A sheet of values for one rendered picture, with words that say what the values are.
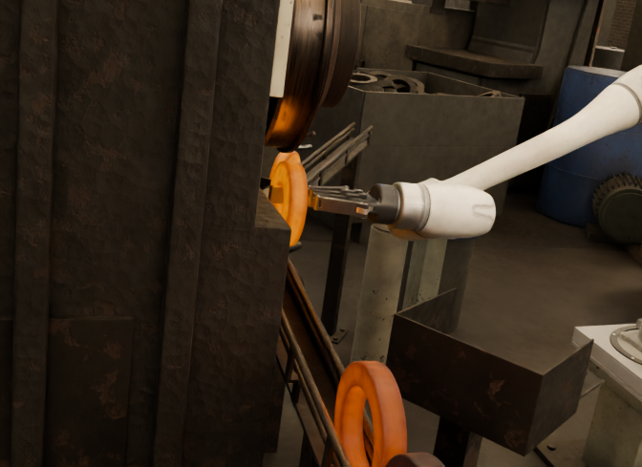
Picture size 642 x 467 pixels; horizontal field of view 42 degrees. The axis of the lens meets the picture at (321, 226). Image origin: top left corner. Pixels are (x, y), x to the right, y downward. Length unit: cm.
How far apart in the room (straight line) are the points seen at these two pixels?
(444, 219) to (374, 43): 437
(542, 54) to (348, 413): 452
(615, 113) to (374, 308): 108
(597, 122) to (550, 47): 379
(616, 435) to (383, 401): 143
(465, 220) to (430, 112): 247
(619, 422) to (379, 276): 78
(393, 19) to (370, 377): 482
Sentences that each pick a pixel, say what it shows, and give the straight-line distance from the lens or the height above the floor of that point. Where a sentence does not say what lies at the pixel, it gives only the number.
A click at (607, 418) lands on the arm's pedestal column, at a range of 242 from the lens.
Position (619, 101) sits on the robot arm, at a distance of 182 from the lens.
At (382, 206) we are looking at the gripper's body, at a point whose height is 84.
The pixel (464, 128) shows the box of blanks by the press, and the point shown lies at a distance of 420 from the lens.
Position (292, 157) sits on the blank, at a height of 77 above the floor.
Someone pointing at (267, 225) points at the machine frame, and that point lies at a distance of 121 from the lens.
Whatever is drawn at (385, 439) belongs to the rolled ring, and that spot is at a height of 72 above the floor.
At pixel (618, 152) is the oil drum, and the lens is 500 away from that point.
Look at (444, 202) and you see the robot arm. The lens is 156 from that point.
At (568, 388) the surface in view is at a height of 65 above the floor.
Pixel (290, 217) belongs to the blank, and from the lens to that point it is 143.
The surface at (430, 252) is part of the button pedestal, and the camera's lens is 261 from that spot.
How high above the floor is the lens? 124
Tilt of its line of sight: 17 degrees down
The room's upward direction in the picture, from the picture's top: 8 degrees clockwise
